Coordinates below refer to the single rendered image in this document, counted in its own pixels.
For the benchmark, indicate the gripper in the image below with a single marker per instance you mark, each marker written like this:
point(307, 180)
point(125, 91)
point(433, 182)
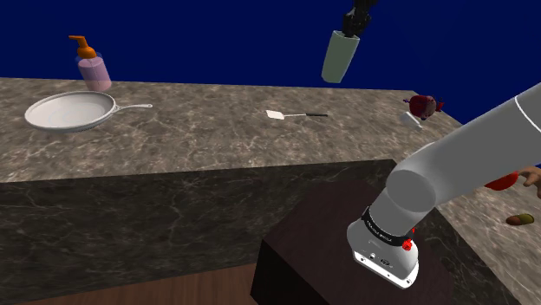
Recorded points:
point(358, 17)

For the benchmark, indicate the pale green tall cup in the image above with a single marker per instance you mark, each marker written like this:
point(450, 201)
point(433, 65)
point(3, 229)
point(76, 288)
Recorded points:
point(339, 57)

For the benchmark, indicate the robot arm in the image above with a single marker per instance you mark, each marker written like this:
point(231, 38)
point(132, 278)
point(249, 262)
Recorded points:
point(465, 156)

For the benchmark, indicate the dark red figure toy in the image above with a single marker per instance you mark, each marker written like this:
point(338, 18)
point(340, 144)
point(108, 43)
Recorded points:
point(422, 105)

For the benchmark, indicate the red round object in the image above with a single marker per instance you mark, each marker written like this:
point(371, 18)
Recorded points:
point(503, 181)

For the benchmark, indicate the dark wooden robot stand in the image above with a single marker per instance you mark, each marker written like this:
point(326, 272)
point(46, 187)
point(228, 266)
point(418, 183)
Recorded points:
point(321, 236)

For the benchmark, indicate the tan figure hand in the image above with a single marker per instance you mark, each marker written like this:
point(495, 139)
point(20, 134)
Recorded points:
point(533, 177)

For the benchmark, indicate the brown green oblong object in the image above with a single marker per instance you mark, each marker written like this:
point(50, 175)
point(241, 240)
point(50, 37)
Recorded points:
point(520, 219)

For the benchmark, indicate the pink soap dispenser orange pump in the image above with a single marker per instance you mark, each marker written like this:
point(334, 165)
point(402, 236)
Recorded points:
point(95, 69)

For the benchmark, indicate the white frying pan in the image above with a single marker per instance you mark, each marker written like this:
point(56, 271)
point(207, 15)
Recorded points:
point(69, 110)

